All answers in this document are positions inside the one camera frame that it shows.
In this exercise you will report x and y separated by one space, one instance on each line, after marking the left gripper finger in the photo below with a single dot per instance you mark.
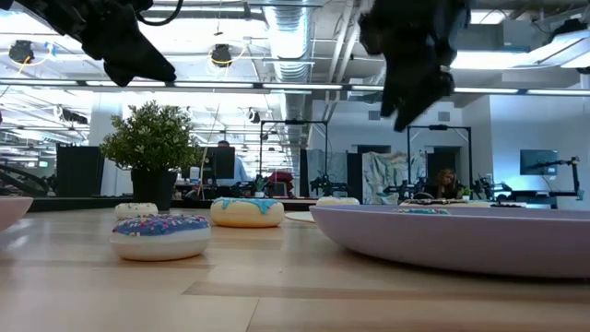
143 74
143 55

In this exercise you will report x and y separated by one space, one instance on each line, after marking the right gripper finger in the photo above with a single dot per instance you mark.
424 97
392 92

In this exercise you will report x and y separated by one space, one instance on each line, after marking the large chocolate iced donut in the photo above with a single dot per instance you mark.
433 201

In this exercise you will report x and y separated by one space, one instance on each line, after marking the small teal iced donut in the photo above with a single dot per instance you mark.
421 211

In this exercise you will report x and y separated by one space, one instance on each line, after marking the large white donut blue drizzle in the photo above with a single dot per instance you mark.
338 201

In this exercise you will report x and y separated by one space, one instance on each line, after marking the small cream iced donut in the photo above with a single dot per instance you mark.
136 209

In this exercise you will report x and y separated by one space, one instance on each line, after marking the small indigo sprinkled donut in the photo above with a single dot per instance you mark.
160 240

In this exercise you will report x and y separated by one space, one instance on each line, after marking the large blue iced donut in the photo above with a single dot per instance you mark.
247 213

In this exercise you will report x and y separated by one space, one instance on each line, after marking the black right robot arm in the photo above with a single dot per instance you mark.
454 23

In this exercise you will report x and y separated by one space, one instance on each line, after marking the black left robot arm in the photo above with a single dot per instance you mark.
55 14

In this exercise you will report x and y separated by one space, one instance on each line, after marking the black background robot arm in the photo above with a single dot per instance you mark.
327 184

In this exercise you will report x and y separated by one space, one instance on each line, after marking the green potted plant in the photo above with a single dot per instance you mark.
152 138

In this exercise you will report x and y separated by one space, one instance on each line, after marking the painted hanging cloth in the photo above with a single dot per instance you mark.
387 175

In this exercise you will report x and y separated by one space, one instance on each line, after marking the person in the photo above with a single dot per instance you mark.
446 183
240 170

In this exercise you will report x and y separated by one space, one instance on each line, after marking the black background robot arms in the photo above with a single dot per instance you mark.
405 188

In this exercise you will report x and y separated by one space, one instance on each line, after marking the black partition panel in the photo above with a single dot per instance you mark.
79 170

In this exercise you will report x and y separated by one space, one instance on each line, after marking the black desk monitor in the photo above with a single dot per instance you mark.
221 162

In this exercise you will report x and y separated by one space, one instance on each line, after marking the purple plate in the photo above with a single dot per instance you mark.
438 240

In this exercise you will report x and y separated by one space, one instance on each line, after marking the white round placemat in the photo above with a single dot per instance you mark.
299 216

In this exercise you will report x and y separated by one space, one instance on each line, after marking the black background machine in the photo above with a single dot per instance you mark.
23 180

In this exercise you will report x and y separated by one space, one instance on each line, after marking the pink plate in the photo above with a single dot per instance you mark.
11 209

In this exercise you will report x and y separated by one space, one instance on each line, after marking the black background rig frame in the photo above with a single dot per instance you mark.
295 122
438 127

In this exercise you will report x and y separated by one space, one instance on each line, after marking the black ceiling camera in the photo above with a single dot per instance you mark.
20 50
221 54

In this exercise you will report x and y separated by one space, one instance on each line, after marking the silver ceiling duct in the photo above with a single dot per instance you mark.
288 37

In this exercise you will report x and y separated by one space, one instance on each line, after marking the wall-mounted monitor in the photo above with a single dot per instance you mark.
538 162

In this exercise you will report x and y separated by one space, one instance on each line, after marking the black aluminium table frame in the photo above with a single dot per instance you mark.
74 203

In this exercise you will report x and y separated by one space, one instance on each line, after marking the black background camera stand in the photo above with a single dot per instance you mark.
574 180

